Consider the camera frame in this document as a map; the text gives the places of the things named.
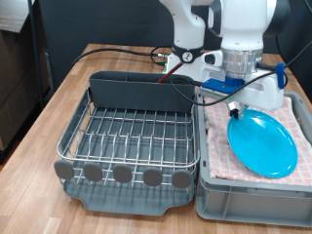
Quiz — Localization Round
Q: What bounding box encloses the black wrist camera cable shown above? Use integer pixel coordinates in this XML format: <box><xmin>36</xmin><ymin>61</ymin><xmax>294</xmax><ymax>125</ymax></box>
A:
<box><xmin>170</xmin><ymin>40</ymin><xmax>312</xmax><ymax>107</ymax></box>

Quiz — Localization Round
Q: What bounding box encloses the blue cable clip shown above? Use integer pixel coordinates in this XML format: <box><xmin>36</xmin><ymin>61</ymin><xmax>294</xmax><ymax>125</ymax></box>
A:
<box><xmin>274</xmin><ymin>62</ymin><xmax>287</xmax><ymax>90</ymax></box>

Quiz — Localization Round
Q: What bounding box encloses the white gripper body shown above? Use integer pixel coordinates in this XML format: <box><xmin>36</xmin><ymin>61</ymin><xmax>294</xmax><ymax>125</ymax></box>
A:
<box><xmin>199</xmin><ymin>62</ymin><xmax>286</xmax><ymax>112</ymax></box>

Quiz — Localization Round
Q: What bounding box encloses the grey plastic crate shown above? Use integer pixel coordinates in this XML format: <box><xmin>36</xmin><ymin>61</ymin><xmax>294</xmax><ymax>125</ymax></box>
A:
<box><xmin>194</xmin><ymin>85</ymin><xmax>312</xmax><ymax>228</ymax></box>

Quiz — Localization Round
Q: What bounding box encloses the thin black looped cable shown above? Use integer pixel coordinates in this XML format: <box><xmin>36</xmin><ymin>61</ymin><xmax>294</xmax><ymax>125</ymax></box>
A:
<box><xmin>150</xmin><ymin>45</ymin><xmax>174</xmax><ymax>67</ymax></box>

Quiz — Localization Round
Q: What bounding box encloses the wrist camera on blue mount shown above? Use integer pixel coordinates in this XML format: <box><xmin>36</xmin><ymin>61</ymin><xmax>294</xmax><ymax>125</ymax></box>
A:
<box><xmin>199</xmin><ymin>77</ymin><xmax>246</xmax><ymax>102</ymax></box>

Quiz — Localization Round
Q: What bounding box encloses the metal wire dish rack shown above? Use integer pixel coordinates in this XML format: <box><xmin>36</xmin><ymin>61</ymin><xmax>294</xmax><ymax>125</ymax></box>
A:
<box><xmin>53</xmin><ymin>86</ymin><xmax>201</xmax><ymax>190</ymax></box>

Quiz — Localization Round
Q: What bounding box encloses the grey plastic drain tray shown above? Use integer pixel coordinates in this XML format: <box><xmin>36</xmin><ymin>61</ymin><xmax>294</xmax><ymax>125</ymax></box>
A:
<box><xmin>59</xmin><ymin>87</ymin><xmax>198</xmax><ymax>216</ymax></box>

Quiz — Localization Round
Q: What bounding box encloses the blue plastic plate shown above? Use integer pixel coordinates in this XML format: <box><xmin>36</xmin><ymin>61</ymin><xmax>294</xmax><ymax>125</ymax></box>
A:
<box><xmin>226</xmin><ymin>108</ymin><xmax>299</xmax><ymax>179</ymax></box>

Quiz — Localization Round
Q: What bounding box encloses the wooden cabinet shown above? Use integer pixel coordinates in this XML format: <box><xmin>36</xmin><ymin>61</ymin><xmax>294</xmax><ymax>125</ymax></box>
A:
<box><xmin>0</xmin><ymin>0</ymin><xmax>53</xmax><ymax>164</ymax></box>

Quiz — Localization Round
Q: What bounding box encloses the pink checked dish cloth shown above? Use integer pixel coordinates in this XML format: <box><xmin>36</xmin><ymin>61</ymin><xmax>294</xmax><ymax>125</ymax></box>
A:
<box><xmin>203</xmin><ymin>94</ymin><xmax>312</xmax><ymax>187</ymax></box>

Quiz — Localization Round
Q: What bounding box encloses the dark grey cutlery caddy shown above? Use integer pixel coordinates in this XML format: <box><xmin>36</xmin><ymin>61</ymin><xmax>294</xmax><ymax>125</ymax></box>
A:
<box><xmin>89</xmin><ymin>70</ymin><xmax>197</xmax><ymax>114</ymax></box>

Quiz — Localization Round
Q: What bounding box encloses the black metal pole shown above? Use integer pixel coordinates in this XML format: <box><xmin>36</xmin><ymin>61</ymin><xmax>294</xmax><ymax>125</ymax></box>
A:
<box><xmin>27</xmin><ymin>0</ymin><xmax>45</xmax><ymax>110</ymax></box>

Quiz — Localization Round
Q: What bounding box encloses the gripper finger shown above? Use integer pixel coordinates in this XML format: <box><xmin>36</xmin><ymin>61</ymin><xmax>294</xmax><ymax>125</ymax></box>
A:
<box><xmin>238</xmin><ymin>104</ymin><xmax>251</xmax><ymax>120</ymax></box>
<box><xmin>228</xmin><ymin>101</ymin><xmax>239</xmax><ymax>119</ymax></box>

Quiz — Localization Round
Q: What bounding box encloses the thick black power cable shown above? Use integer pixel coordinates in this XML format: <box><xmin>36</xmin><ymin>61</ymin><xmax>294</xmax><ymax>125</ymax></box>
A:
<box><xmin>71</xmin><ymin>47</ymin><xmax>169</xmax><ymax>66</ymax></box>

